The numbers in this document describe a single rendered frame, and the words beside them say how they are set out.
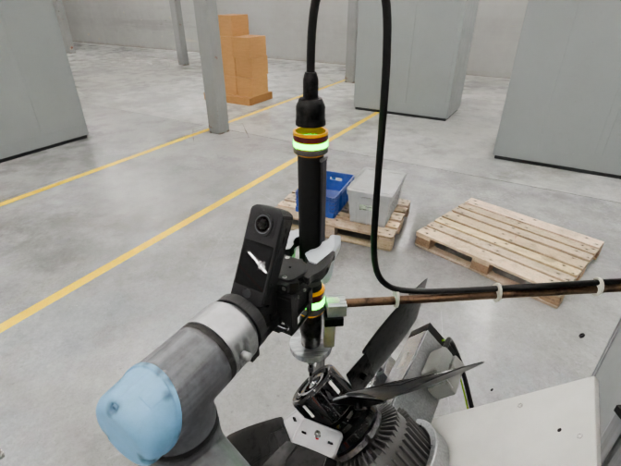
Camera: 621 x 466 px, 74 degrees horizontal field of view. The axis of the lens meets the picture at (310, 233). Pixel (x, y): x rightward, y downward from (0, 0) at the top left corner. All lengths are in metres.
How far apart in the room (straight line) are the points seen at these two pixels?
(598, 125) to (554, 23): 1.28
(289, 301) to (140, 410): 0.20
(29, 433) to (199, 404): 2.37
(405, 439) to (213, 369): 0.58
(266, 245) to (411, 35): 7.42
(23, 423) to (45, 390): 0.21
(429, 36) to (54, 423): 7.05
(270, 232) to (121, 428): 0.23
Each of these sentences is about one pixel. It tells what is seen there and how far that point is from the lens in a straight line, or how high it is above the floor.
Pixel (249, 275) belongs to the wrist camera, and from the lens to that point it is 0.48.
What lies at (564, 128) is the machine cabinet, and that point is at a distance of 6.04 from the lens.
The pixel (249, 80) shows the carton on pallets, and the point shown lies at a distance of 8.72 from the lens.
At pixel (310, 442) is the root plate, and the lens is 0.89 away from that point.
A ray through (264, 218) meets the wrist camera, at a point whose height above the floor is 1.74.
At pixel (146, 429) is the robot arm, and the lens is 0.39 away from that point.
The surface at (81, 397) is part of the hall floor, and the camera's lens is 2.79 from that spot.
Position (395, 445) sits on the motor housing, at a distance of 0.93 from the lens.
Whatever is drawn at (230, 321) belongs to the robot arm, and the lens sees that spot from 0.44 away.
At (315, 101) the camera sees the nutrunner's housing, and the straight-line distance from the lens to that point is 0.49.
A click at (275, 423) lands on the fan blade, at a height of 1.10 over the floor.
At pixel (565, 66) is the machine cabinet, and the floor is 1.22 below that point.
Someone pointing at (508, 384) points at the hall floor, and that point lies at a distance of 2.78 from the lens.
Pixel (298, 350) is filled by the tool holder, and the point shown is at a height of 1.46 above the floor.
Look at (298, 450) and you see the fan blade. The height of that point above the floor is 1.21.
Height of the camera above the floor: 1.96
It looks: 30 degrees down
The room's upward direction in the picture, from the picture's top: straight up
